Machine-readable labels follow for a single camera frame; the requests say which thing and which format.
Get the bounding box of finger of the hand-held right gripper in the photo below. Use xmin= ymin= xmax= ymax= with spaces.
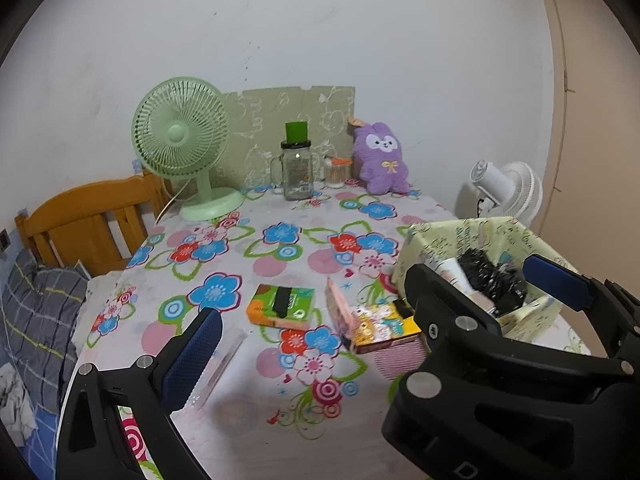
xmin=522 ymin=254 xmax=640 ymax=359
xmin=402 ymin=262 xmax=503 ymax=356

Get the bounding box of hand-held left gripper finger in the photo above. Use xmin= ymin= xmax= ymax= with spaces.
xmin=56 ymin=307 xmax=224 ymax=480

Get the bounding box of white foam block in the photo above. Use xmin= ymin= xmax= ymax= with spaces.
xmin=435 ymin=257 xmax=476 ymax=296

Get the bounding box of clear plastic packaging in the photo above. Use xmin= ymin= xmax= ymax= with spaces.
xmin=185 ymin=327 xmax=247 ymax=408

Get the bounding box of black plastic bag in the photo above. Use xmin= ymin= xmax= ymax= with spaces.
xmin=457 ymin=247 xmax=528 ymax=311

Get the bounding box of yellow cartoon tissue pack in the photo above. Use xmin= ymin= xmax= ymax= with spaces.
xmin=345 ymin=300 xmax=423 ymax=356

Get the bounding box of yellow-green patterned storage box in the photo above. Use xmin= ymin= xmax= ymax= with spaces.
xmin=392 ymin=217 xmax=586 ymax=356

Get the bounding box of green orange tissue pack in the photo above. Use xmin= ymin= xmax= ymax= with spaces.
xmin=246 ymin=283 xmax=316 ymax=332

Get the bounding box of pink packet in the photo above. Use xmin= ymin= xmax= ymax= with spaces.
xmin=326 ymin=278 xmax=357 ymax=351

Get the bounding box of white fan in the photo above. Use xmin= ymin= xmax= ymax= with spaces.
xmin=455 ymin=160 xmax=544 ymax=226

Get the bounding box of beige door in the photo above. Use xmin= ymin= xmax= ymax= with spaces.
xmin=530 ymin=0 xmax=640 ymax=311

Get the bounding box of purple plush bunny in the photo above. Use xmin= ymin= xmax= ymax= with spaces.
xmin=349 ymin=117 xmax=412 ymax=196

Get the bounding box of floral tablecloth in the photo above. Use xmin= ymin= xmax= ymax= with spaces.
xmin=55 ymin=185 xmax=591 ymax=480

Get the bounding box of grey plaid pillow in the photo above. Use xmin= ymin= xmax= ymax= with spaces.
xmin=0 ymin=250 xmax=91 ymax=401

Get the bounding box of cotton swab container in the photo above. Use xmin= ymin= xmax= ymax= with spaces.
xmin=322 ymin=156 xmax=352 ymax=189

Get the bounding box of blue checked bedsheet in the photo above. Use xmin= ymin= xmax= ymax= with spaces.
xmin=0 ymin=400 xmax=63 ymax=480

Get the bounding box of white crumpled cloth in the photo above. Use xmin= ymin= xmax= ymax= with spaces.
xmin=0 ymin=362 xmax=38 ymax=446

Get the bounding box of glass jar mug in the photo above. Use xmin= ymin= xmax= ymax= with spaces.
xmin=270 ymin=139 xmax=321 ymax=201

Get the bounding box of wooden bed headboard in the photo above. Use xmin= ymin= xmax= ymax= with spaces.
xmin=14 ymin=172 xmax=173 ymax=278

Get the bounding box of green desk fan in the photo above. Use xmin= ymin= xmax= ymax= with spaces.
xmin=132 ymin=76 xmax=246 ymax=222

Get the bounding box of green patterned board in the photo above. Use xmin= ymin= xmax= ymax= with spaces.
xmin=220 ymin=85 xmax=357 ymax=191

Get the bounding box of white fan cable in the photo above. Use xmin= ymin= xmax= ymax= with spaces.
xmin=155 ymin=180 xmax=193 ymax=226

